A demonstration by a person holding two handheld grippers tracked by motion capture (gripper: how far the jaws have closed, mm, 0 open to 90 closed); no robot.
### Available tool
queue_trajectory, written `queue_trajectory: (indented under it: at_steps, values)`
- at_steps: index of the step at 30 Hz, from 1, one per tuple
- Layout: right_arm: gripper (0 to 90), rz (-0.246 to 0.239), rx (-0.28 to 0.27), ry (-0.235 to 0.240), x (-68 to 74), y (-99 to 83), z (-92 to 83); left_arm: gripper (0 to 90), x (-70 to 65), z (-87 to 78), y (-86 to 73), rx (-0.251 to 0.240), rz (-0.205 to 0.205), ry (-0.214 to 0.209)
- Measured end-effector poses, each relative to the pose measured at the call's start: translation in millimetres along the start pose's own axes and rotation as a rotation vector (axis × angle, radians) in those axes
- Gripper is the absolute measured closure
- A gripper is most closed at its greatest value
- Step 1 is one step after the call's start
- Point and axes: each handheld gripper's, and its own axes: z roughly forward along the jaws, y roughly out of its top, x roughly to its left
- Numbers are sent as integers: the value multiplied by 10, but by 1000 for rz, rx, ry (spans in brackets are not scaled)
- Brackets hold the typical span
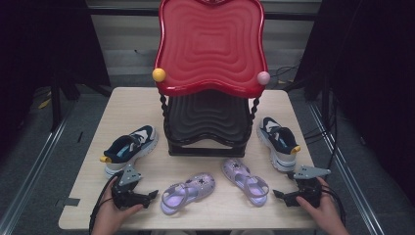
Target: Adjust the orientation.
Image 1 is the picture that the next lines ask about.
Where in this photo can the person's right hand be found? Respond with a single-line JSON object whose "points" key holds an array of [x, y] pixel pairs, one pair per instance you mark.
{"points": [[323, 215]]}

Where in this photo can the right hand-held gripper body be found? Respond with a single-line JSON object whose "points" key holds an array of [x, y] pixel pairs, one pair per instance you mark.
{"points": [[308, 191]]}

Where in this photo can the grey tape piece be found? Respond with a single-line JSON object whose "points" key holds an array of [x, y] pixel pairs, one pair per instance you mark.
{"points": [[70, 202]]}

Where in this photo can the yellow floor item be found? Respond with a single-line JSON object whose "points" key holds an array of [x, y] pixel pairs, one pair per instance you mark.
{"points": [[44, 103]]}

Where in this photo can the red and black shoe rack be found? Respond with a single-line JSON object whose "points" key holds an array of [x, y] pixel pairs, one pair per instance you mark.
{"points": [[212, 49]]}

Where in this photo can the black floor tape strip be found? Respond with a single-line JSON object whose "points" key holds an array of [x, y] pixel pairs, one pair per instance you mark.
{"points": [[80, 137]]}

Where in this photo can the purple sandal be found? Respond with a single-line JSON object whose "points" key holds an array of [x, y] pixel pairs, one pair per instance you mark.
{"points": [[192, 189], [241, 176]]}

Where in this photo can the metal floor rail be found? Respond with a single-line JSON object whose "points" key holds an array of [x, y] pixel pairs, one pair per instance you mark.
{"points": [[339, 156], [36, 160]]}

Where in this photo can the person's left hand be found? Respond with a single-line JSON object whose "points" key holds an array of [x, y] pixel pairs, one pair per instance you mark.
{"points": [[107, 215]]}

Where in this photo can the navy and white sneaker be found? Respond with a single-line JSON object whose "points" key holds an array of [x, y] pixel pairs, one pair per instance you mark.
{"points": [[130, 147], [280, 140]]}

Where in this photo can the black curtain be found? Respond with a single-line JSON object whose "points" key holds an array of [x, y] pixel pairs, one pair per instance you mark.
{"points": [[375, 81]]}

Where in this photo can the black metal stand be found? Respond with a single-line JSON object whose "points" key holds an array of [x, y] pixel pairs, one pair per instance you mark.
{"points": [[56, 107]]}

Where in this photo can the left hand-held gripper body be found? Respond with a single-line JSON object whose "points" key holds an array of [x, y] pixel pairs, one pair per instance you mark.
{"points": [[125, 192]]}

